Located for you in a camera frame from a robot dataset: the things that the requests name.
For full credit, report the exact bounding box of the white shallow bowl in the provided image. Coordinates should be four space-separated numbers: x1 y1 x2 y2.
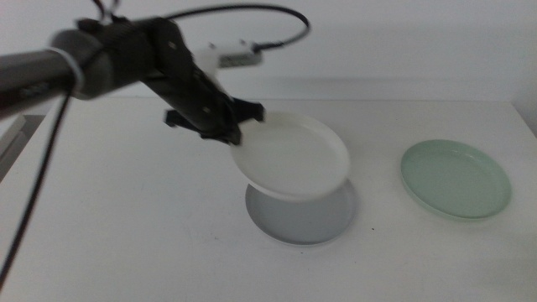
229 110 352 203

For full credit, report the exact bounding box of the grey shallow bowl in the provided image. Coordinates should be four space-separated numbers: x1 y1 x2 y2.
244 178 358 246

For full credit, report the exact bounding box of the pale green shallow bowl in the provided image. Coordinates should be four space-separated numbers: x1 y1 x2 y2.
400 138 513 221

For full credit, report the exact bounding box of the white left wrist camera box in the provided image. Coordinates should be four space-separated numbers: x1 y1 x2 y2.
192 40 263 79

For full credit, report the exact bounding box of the thin wire loop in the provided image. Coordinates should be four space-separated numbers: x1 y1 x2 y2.
91 0 121 22

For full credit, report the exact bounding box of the black camera cable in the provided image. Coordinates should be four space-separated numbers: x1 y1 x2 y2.
163 3 311 54

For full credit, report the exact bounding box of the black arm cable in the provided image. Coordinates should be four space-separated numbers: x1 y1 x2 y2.
0 90 72 290

